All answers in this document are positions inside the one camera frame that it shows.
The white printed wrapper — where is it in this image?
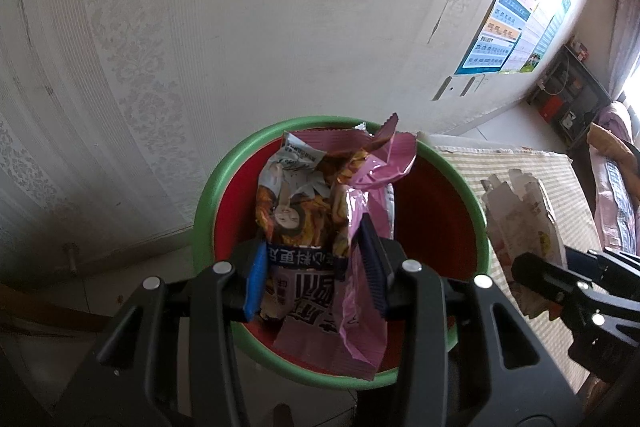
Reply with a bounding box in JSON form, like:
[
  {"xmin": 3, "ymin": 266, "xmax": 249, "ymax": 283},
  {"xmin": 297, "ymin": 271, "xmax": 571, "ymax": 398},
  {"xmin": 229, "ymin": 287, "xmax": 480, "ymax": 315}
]
[{"xmin": 480, "ymin": 167, "xmax": 568, "ymax": 318}]

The bed with blue checked cover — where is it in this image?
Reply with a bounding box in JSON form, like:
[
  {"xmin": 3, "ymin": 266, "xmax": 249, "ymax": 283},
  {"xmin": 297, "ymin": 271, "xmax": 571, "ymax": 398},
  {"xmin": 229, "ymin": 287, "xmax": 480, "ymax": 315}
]
[{"xmin": 590, "ymin": 142, "xmax": 640, "ymax": 253}]

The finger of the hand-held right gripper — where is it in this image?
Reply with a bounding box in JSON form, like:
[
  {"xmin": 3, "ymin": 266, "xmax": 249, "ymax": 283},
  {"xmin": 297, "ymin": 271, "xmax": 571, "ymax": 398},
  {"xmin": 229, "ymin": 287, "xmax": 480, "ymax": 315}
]
[
  {"xmin": 510, "ymin": 252, "xmax": 616, "ymax": 333},
  {"xmin": 565, "ymin": 246, "xmax": 640, "ymax": 293}
]

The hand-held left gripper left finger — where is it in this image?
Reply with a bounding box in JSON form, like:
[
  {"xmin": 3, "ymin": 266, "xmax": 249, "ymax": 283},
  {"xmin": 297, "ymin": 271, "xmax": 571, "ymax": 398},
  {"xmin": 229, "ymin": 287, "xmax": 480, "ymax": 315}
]
[{"xmin": 97, "ymin": 239, "xmax": 268, "ymax": 427}]

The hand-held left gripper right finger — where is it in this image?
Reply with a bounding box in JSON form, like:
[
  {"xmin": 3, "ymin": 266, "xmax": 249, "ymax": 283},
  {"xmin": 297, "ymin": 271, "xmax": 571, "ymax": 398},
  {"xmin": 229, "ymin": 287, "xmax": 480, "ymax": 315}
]
[{"xmin": 356, "ymin": 212, "xmax": 583, "ymax": 427}]

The red bucket with green rim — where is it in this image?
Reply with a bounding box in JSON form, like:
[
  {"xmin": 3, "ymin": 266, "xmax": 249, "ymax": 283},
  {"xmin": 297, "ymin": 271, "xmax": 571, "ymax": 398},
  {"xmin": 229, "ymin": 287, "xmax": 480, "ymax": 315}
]
[{"xmin": 192, "ymin": 116, "xmax": 490, "ymax": 390}]

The orange jacket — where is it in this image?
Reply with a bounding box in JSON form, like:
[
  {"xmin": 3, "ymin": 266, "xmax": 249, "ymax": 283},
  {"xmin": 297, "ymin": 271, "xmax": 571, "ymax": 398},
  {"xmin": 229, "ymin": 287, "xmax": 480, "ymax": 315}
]
[{"xmin": 587, "ymin": 123, "xmax": 636, "ymax": 159}]

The pink purple snack bag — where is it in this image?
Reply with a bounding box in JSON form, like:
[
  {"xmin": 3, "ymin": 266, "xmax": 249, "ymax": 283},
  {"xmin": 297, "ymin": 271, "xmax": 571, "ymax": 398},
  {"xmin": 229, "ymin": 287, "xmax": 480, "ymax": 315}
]
[{"xmin": 255, "ymin": 112, "xmax": 418, "ymax": 380}]

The dark metal shelf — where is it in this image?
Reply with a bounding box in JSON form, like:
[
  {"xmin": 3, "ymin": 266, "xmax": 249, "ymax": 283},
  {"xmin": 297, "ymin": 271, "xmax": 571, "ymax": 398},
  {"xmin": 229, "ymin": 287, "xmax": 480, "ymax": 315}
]
[{"xmin": 527, "ymin": 40, "xmax": 613, "ymax": 148}]

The red canister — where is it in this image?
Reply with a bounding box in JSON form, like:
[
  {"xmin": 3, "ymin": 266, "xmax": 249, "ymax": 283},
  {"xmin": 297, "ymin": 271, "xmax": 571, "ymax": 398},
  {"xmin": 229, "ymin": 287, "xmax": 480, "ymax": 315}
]
[{"xmin": 542, "ymin": 94, "xmax": 566, "ymax": 123}]

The white wall socket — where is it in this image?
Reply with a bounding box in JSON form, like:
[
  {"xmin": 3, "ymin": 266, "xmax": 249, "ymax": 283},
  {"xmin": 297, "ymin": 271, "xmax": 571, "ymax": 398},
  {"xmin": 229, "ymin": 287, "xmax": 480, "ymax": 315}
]
[
  {"xmin": 432, "ymin": 76, "xmax": 455, "ymax": 103},
  {"xmin": 460, "ymin": 74, "xmax": 487, "ymax": 97}
]

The blue letter wall poster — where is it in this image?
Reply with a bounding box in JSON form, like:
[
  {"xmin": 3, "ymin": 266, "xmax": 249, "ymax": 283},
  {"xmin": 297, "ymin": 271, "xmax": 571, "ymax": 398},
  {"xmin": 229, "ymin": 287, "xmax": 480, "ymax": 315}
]
[{"xmin": 454, "ymin": 0, "xmax": 531, "ymax": 75}]

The white chart wall poster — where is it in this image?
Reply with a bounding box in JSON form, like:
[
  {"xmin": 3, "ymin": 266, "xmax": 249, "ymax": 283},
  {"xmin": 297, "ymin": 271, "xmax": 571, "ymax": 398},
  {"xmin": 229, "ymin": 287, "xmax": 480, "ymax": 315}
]
[{"xmin": 512, "ymin": 0, "xmax": 553, "ymax": 70}]

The brown wooden board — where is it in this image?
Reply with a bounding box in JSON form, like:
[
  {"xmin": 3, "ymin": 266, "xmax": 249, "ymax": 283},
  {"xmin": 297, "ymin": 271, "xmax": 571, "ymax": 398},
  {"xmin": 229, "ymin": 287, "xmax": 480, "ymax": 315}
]
[{"xmin": 0, "ymin": 282, "xmax": 116, "ymax": 339}]

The pink patterned curtain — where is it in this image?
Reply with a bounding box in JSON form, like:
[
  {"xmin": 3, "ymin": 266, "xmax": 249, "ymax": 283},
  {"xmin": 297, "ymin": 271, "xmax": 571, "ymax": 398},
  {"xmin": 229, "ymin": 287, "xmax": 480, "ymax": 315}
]
[{"xmin": 607, "ymin": 0, "xmax": 640, "ymax": 98}]

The green chart wall poster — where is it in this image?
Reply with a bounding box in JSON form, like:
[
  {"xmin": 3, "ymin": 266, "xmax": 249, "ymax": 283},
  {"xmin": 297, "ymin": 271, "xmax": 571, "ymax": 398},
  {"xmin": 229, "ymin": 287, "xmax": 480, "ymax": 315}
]
[{"xmin": 520, "ymin": 0, "xmax": 572, "ymax": 73}]

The metal pipe stub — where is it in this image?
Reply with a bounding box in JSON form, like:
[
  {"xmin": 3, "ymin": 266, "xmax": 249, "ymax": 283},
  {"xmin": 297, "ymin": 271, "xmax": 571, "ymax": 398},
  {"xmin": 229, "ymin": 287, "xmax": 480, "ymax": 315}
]
[{"xmin": 62, "ymin": 243, "xmax": 81, "ymax": 275}]

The pink folded pillow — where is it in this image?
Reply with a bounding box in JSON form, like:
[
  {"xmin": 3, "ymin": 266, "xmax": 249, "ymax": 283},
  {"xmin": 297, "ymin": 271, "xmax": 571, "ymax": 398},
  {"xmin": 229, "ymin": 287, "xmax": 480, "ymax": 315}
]
[{"xmin": 597, "ymin": 103, "xmax": 636, "ymax": 142}]

